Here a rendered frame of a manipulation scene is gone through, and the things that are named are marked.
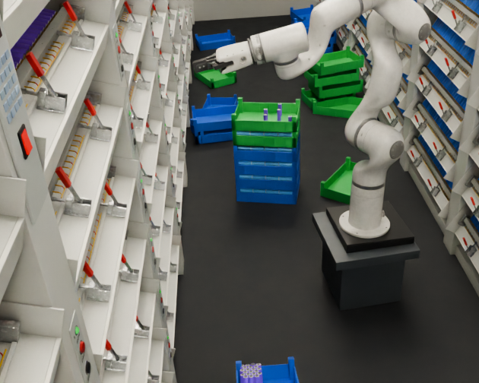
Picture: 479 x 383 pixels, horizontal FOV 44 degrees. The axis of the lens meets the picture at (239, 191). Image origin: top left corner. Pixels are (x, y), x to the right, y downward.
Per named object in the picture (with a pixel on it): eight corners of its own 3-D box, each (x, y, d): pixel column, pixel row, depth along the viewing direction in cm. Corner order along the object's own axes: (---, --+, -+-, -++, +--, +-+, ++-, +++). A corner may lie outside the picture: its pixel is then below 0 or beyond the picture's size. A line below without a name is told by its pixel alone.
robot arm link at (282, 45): (264, 56, 177) (257, 28, 171) (307, 44, 176) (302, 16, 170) (268, 70, 171) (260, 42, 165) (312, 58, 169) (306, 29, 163)
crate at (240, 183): (299, 169, 306) (299, 156, 302) (296, 191, 290) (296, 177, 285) (242, 167, 311) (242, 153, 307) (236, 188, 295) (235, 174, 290)
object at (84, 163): (121, 124, 138) (128, 68, 130) (72, 309, 87) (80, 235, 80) (30, 108, 134) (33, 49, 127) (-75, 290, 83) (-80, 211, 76)
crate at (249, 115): (299, 113, 289) (299, 98, 284) (296, 132, 272) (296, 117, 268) (239, 112, 294) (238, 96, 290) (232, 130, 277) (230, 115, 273)
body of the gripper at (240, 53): (259, 68, 168) (221, 79, 170) (256, 55, 177) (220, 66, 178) (252, 44, 164) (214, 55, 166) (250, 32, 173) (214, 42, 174)
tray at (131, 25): (145, 30, 196) (152, -13, 189) (125, 107, 145) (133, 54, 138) (83, 16, 193) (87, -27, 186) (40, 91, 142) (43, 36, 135)
